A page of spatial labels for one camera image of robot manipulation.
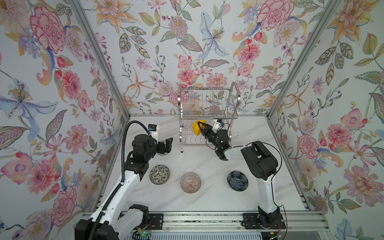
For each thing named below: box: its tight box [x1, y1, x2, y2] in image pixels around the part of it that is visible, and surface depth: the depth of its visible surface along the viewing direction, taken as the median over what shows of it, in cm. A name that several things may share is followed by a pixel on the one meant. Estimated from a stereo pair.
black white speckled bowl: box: [149, 164, 171, 185], surface depth 90 cm
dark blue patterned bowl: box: [227, 170, 249, 192], surface depth 87 cm
